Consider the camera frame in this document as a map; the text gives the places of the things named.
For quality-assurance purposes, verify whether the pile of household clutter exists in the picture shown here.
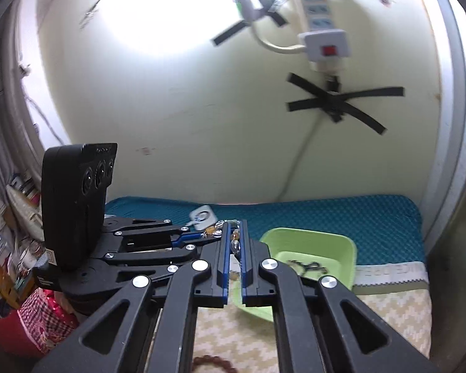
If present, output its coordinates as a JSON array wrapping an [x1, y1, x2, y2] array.
[[0, 171, 44, 311]]

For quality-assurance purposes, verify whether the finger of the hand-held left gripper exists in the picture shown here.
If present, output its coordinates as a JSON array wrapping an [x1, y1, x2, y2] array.
[[101, 218, 222, 250], [95, 241, 218, 292]]

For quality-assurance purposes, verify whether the dark chain jewelry piece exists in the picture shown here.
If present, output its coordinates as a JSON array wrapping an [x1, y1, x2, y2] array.
[[287, 258, 329, 277]]

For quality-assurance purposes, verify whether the grey door frame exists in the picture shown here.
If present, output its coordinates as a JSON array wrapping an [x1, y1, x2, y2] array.
[[419, 0, 466, 249]]

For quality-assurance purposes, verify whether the white power cable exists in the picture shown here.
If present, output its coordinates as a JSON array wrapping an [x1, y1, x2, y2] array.
[[277, 71, 340, 203]]

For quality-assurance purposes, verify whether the clear crystal bead bracelet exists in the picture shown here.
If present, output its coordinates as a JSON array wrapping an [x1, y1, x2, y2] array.
[[203, 219, 242, 259]]

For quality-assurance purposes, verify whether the green plastic tray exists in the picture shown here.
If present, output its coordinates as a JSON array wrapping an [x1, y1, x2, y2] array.
[[233, 228, 358, 322]]

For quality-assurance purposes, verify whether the white power strip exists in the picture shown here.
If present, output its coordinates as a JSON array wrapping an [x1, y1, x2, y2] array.
[[293, 0, 351, 72]]

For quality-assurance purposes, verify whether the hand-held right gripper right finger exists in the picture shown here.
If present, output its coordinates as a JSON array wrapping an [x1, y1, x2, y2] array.
[[239, 221, 443, 373]]

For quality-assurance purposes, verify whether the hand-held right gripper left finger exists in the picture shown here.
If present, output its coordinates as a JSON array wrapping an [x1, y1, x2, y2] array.
[[31, 221, 234, 373]]

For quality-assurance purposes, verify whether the brown wooden bead bracelet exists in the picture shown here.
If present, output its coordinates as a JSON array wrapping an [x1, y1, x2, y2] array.
[[192, 353, 237, 373]]

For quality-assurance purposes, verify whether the black tape strip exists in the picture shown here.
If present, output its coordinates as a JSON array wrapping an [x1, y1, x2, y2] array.
[[288, 73, 387, 136], [213, 21, 250, 46], [262, 0, 290, 28], [287, 87, 405, 113]]

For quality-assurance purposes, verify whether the white square charger device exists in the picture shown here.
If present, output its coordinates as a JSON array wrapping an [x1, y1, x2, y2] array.
[[189, 205, 218, 231]]

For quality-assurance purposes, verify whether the red checked bag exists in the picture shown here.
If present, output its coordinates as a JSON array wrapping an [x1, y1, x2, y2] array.
[[0, 288, 80, 358]]

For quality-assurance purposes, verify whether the teal and beige patterned cloth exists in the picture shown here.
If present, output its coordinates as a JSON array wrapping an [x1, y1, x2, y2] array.
[[105, 194, 432, 373]]

